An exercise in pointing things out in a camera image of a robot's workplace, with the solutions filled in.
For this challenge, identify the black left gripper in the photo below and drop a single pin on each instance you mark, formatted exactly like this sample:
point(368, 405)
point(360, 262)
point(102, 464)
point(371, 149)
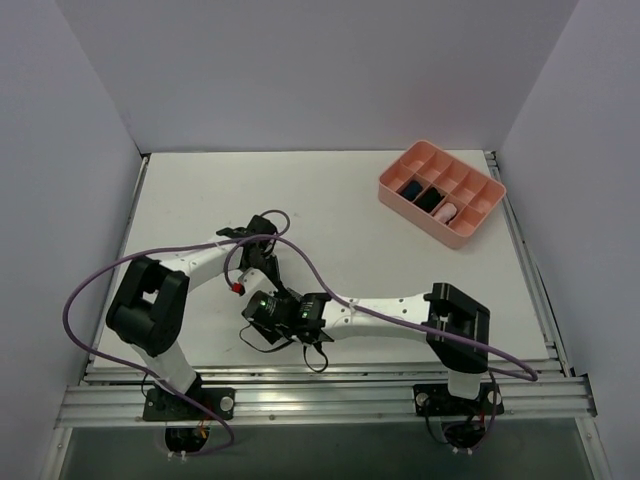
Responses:
point(270, 265)

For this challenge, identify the black rolled cloth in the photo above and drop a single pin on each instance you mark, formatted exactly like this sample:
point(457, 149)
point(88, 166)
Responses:
point(429, 200)

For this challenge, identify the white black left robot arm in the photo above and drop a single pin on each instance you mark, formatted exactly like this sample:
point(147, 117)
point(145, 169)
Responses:
point(148, 307)

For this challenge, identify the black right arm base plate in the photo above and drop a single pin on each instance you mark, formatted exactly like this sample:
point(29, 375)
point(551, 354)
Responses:
point(434, 400)

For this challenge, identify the aluminium frame rail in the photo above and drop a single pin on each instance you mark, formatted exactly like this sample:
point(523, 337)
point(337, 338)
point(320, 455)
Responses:
point(374, 393)

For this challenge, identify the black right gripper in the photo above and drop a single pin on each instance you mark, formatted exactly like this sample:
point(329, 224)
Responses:
point(254, 310)

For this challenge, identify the pink rolled cloth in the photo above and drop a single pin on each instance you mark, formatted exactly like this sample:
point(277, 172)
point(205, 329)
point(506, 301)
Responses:
point(446, 213)

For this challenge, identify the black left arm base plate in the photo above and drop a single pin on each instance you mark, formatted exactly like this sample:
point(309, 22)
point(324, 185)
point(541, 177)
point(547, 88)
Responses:
point(162, 406)

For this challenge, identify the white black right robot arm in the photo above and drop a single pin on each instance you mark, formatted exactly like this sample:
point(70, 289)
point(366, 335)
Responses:
point(450, 322)

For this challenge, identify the pink compartment tray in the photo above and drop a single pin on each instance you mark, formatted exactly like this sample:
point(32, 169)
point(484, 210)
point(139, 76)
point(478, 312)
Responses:
point(475, 194)

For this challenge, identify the blue rolled cloth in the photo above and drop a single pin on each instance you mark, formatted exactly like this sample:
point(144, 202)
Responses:
point(412, 190)

